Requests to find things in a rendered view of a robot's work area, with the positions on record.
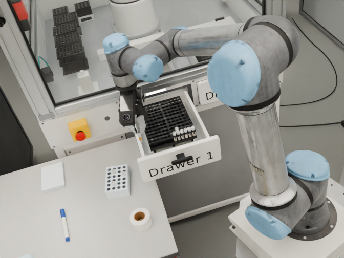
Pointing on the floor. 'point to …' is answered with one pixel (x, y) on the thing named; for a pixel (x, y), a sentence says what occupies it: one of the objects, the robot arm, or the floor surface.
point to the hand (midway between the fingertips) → (138, 132)
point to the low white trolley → (83, 210)
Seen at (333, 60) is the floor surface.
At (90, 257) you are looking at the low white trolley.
